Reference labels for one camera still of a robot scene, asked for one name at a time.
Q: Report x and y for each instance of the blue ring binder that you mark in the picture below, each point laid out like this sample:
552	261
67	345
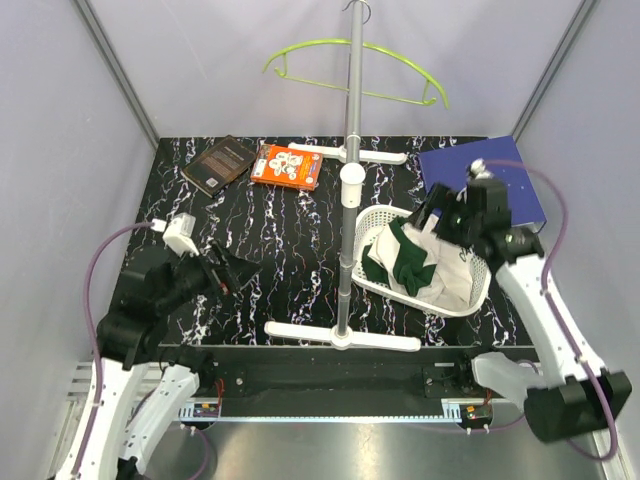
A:
449	167

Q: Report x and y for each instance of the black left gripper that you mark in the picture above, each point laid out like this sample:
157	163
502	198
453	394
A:
222	276

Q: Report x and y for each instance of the orange book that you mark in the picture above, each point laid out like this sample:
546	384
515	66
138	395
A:
287	167

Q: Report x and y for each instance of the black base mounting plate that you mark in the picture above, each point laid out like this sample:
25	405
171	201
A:
251	371

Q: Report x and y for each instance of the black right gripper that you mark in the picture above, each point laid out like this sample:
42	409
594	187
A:
446	200

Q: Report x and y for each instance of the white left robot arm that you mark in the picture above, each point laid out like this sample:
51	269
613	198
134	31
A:
117	435

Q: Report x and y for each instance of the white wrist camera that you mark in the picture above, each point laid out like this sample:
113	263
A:
177	235
478	170

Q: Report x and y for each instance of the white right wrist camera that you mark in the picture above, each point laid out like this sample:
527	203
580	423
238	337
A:
478	170

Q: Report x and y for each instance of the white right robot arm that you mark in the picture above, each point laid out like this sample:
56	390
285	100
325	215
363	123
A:
575	393

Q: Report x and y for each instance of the white perforated plastic basket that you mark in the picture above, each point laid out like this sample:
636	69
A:
369	223

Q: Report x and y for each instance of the dark brown book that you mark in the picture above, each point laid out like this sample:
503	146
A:
218	166

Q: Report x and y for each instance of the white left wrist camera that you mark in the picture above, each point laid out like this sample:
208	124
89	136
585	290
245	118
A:
177	235

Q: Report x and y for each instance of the grey clothes rack stand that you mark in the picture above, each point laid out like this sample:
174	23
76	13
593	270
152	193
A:
352	176

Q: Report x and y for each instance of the green and white t shirt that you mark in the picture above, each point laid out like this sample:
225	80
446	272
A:
417	264

